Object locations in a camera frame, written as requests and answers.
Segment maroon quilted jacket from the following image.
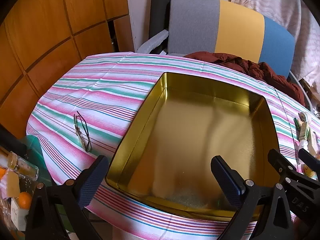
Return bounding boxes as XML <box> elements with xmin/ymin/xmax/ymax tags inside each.
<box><xmin>184</xmin><ymin>51</ymin><xmax>306</xmax><ymax>107</ymax></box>

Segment beige starfish print cushion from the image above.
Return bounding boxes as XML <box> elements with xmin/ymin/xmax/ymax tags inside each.
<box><xmin>230</xmin><ymin>0</ymin><xmax>258</xmax><ymax>10</ymax></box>

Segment dark maroon box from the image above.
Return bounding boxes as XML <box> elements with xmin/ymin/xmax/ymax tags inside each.
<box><xmin>105</xmin><ymin>72</ymin><xmax>280</xmax><ymax>222</ymax></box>

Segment small white carton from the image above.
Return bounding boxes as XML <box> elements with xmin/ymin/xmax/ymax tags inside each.
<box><xmin>10</xmin><ymin>197</ymin><xmax>28</xmax><ymax>230</ymax></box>

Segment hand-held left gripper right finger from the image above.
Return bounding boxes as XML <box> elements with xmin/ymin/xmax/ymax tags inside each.
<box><xmin>210</xmin><ymin>155</ymin><xmax>293</xmax><ymax>240</ymax></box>

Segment glass spice jar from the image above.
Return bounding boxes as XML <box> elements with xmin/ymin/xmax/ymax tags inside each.
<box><xmin>7</xmin><ymin>151</ymin><xmax>40</xmax><ymax>180</ymax></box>

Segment thin metal eyeglasses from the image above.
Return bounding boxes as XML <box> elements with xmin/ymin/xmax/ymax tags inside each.
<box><xmin>74</xmin><ymin>110</ymin><xmax>93</xmax><ymax>153</ymax></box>

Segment black rolled mat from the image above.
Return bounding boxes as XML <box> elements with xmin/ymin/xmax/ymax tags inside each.
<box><xmin>149</xmin><ymin>0</ymin><xmax>173</xmax><ymax>54</ymax></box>

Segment grey yellow blue armchair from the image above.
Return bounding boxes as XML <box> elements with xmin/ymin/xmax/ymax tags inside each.
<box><xmin>136</xmin><ymin>0</ymin><xmax>310</xmax><ymax>110</ymax></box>

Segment pink green striped tablecloth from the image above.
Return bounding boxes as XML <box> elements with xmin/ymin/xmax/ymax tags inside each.
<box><xmin>26</xmin><ymin>52</ymin><xmax>320</xmax><ymax>240</ymax></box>

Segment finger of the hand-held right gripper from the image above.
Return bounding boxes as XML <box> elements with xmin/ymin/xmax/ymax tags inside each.
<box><xmin>267</xmin><ymin>149</ymin><xmax>304</xmax><ymax>184</ymax></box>
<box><xmin>299</xmin><ymin>148</ymin><xmax>320</xmax><ymax>174</ymax></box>

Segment green plastic bin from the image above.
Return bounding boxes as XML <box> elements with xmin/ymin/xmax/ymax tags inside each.
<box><xmin>25</xmin><ymin>134</ymin><xmax>53</xmax><ymax>188</ymax></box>

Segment wooden panelled wardrobe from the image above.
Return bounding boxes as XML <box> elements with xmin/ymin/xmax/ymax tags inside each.
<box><xmin>0</xmin><ymin>0</ymin><xmax>135</xmax><ymax>140</ymax></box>

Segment pale patterned curtain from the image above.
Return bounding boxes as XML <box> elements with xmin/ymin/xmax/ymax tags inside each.
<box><xmin>230</xmin><ymin>0</ymin><xmax>320</xmax><ymax>90</ymax></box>

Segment small green white box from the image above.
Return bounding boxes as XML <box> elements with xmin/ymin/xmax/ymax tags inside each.
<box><xmin>296</xmin><ymin>117</ymin><xmax>310</xmax><ymax>140</ymax></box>

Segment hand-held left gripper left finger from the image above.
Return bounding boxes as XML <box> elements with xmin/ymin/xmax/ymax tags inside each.
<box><xmin>25</xmin><ymin>155</ymin><xmax>110</xmax><ymax>240</ymax></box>

